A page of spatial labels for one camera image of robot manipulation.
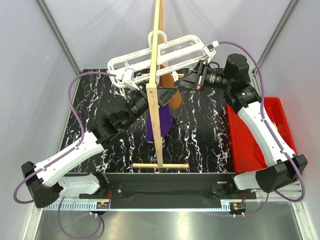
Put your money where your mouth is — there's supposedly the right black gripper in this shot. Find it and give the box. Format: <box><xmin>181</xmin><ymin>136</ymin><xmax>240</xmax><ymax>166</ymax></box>
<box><xmin>173</xmin><ymin>60</ymin><xmax>232</xmax><ymax>93</ymax></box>

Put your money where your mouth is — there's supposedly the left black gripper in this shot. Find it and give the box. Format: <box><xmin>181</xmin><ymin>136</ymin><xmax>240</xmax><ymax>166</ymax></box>
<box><xmin>122</xmin><ymin>80</ymin><xmax>178</xmax><ymax>129</ymax></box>

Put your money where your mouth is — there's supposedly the wooden hanger stand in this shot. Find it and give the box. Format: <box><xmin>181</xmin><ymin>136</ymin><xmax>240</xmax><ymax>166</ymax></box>
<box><xmin>132</xmin><ymin>0</ymin><xmax>189</xmax><ymax>169</ymax></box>

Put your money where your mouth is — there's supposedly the orange brown sock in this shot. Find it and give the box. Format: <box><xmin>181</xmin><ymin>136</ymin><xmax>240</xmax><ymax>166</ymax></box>
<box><xmin>159</xmin><ymin>73</ymin><xmax>182</xmax><ymax>110</ymax></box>

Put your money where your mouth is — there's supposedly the purple sock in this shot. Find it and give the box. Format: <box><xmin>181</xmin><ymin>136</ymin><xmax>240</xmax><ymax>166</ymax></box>
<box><xmin>144</xmin><ymin>104</ymin><xmax>174</xmax><ymax>143</ymax></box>

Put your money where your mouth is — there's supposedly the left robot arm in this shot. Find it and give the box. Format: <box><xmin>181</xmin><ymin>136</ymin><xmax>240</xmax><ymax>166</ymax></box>
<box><xmin>21</xmin><ymin>83</ymin><xmax>149</xmax><ymax>209</ymax></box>

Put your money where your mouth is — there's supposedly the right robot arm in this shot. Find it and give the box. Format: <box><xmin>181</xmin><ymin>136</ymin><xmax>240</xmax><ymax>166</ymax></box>
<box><xmin>174</xmin><ymin>53</ymin><xmax>308</xmax><ymax>199</ymax></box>

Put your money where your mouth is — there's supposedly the black marble pattern mat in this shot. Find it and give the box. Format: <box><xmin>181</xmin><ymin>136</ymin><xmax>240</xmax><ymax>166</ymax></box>
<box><xmin>61</xmin><ymin>69</ymin><xmax>235</xmax><ymax>173</ymax></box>

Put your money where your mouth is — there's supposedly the red plastic tray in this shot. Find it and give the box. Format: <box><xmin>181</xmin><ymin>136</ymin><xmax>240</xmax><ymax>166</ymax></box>
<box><xmin>226</xmin><ymin>97</ymin><xmax>296</xmax><ymax>174</ymax></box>

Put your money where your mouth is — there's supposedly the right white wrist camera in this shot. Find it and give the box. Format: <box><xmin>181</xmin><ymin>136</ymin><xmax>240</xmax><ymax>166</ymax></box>
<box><xmin>202</xmin><ymin>40</ymin><xmax>219</xmax><ymax>63</ymax></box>

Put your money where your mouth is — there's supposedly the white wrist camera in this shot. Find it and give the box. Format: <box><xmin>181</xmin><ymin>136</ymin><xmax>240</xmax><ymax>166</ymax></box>
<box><xmin>115</xmin><ymin>67</ymin><xmax>139</xmax><ymax>90</ymax></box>
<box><xmin>202</xmin><ymin>40</ymin><xmax>219</xmax><ymax>63</ymax></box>

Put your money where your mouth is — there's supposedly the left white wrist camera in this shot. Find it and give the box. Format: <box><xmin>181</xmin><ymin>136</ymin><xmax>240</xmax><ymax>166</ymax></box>
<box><xmin>115</xmin><ymin>67</ymin><xmax>139</xmax><ymax>90</ymax></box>

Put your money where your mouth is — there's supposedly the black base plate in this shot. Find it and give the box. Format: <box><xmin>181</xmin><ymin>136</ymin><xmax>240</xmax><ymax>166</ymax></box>
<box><xmin>80</xmin><ymin>173</ymin><xmax>256</xmax><ymax>211</ymax></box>

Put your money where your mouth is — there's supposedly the white slotted cable duct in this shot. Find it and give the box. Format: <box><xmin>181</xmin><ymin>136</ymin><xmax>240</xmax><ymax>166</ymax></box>
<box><xmin>45</xmin><ymin>201</ymin><xmax>97</xmax><ymax>211</ymax></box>

